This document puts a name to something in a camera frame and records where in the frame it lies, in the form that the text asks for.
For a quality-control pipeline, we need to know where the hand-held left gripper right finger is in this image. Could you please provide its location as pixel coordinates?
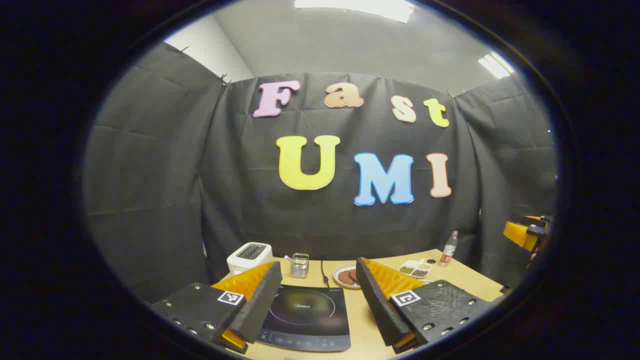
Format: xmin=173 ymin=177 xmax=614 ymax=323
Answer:
xmin=356 ymin=257 xmax=493 ymax=355

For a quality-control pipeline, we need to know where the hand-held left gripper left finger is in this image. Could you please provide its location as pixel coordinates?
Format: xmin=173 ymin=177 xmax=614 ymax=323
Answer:
xmin=150 ymin=260 xmax=283 ymax=356

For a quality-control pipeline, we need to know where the black induction cooktop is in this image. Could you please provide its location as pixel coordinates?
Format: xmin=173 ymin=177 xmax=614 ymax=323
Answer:
xmin=256 ymin=284 xmax=352 ymax=353

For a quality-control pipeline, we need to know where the white toaster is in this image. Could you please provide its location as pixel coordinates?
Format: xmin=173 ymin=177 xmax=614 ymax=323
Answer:
xmin=226 ymin=242 xmax=274 ymax=276

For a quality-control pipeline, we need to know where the white round plate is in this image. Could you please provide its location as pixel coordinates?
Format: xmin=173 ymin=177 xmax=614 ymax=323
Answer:
xmin=333 ymin=263 xmax=363 ymax=290

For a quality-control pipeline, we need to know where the white divided dish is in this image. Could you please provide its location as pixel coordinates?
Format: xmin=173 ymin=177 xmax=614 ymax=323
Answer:
xmin=398 ymin=258 xmax=436 ymax=279

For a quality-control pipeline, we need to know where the clear plastic water bottle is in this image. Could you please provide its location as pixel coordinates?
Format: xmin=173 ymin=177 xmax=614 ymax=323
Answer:
xmin=439 ymin=230 xmax=459 ymax=268

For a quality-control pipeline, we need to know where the ceiling light panel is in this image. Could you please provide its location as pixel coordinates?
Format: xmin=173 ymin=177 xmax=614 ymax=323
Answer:
xmin=477 ymin=51 xmax=516 ymax=80

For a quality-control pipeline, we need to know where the wire mesh holder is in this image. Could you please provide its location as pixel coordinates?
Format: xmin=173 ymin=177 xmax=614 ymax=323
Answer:
xmin=291 ymin=253 xmax=310 ymax=279

